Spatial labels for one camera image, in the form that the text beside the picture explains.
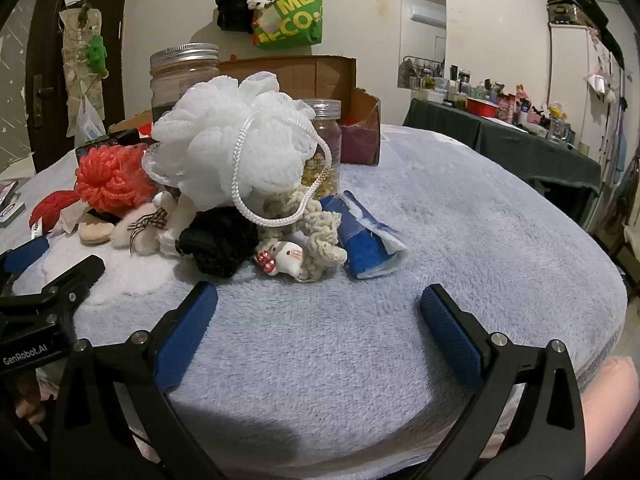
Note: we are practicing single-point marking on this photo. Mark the white fluffy alpaca hair clip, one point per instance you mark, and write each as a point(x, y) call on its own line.
point(145, 240)

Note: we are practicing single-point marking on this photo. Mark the white mesh bath loofah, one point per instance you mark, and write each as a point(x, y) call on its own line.
point(220, 130)

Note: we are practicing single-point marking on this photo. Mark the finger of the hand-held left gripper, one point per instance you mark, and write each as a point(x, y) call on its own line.
point(25, 255)
point(75, 275)

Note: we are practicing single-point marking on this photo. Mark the translucent white plastic wrapper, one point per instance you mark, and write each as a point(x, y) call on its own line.
point(62, 220)

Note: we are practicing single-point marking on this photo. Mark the red container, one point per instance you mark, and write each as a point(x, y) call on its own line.
point(482, 109)

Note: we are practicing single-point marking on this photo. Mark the cream crochet scrunchie cat charm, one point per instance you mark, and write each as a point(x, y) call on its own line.
point(325, 240)

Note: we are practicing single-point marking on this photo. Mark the beige powder puff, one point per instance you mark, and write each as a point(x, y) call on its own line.
point(95, 230)

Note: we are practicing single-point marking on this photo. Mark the black mesh scrunchie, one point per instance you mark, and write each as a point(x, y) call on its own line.
point(220, 240)

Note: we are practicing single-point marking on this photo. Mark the cardboard box red lining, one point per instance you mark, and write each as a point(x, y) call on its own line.
point(300, 80)

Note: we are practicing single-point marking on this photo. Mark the pink cushion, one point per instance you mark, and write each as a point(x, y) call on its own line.
point(610, 410)

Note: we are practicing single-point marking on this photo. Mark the green tote bag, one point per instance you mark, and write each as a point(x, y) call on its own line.
point(295, 15)

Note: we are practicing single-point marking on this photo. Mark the table with dark green cloth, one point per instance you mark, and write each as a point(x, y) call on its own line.
point(525, 155)

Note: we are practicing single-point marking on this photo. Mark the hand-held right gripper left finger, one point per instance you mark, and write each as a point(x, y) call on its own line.
point(190, 330)

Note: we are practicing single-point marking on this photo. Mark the white cabinet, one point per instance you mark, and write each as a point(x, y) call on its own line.
point(570, 75)

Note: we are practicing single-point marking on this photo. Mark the blue tissue pack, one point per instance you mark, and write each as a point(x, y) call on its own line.
point(360, 245)

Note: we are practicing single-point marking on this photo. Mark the green toy figure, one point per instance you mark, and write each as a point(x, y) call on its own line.
point(96, 55)

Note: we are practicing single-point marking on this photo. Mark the wall mirror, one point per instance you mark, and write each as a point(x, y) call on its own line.
point(422, 35)

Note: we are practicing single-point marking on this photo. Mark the hanging wall organizer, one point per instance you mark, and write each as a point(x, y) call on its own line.
point(77, 65)

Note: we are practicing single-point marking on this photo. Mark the small jar yellow capsules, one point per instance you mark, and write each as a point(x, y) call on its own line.
point(327, 160)

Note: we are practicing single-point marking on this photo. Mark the dark suitcase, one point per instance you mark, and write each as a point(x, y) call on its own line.
point(570, 10)

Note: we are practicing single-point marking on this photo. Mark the coral mesh bath loofah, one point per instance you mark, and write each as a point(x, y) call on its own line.
point(115, 175)

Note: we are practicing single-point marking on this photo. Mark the row of cosmetic bottles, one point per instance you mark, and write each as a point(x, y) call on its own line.
point(520, 105)

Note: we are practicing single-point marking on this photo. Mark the person's left hand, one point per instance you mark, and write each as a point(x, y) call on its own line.
point(30, 400)

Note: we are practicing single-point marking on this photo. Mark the dark brown door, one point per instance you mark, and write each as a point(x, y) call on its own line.
point(45, 60)

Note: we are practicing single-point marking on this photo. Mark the red knitted scrunchie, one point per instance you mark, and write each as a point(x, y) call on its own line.
point(50, 207)

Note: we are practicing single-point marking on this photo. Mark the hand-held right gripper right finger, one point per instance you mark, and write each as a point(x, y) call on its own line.
point(450, 340)

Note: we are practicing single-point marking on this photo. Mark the clear plastic bag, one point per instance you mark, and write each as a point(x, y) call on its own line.
point(87, 122)

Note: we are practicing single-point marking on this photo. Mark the large glass jar metal lid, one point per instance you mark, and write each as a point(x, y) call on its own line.
point(180, 80)

